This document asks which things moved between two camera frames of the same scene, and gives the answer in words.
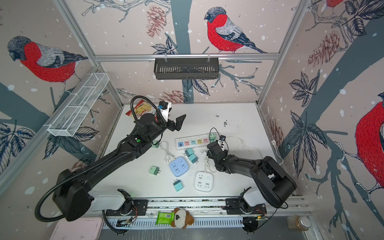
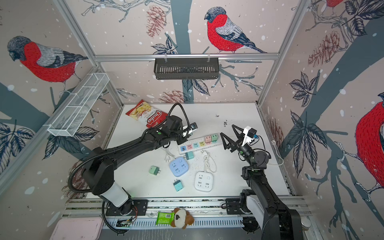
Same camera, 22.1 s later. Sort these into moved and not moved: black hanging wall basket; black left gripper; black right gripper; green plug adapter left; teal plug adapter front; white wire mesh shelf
Moved: black left gripper; black right gripper
Not moved: teal plug adapter front; black hanging wall basket; white wire mesh shelf; green plug adapter left
